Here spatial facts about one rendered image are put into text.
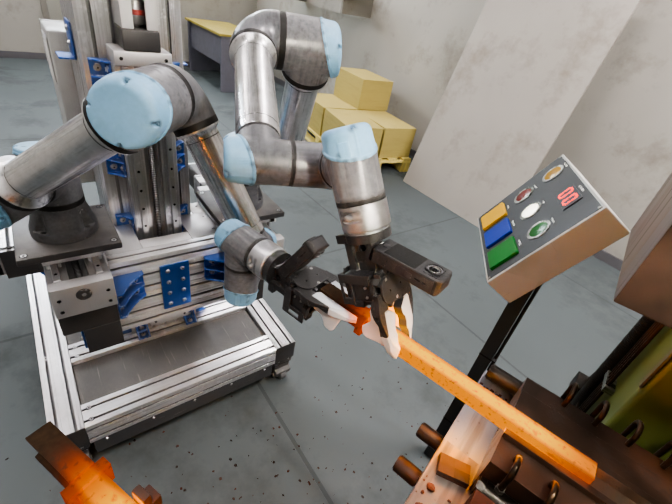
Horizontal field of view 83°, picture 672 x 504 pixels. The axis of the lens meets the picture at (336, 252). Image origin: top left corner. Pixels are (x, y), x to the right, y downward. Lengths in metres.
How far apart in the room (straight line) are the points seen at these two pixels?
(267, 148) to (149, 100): 0.21
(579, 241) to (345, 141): 0.57
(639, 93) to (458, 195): 1.43
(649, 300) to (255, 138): 0.52
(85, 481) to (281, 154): 0.47
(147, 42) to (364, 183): 0.77
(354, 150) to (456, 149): 3.19
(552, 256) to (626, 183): 2.80
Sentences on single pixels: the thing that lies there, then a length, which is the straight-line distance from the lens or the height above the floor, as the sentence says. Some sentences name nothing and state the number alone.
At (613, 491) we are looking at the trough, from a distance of 0.68.
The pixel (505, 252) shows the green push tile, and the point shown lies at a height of 1.02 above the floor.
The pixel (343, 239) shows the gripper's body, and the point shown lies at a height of 1.14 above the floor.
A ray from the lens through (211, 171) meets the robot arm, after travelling 0.88.
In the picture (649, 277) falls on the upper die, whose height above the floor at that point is 1.30.
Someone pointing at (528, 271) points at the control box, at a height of 1.02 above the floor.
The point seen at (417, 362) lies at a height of 1.00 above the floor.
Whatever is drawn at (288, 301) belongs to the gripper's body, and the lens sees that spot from 0.73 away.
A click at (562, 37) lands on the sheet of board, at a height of 1.45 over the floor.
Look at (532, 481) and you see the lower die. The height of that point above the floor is 0.99.
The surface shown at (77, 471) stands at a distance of 0.55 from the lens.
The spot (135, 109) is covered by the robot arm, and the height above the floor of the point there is 1.25.
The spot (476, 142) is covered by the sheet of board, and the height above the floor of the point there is 0.59.
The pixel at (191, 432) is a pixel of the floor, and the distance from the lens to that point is 1.69.
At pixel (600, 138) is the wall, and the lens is 3.75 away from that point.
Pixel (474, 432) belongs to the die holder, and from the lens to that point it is 0.71.
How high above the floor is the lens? 1.45
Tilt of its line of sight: 34 degrees down
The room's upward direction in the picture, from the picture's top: 12 degrees clockwise
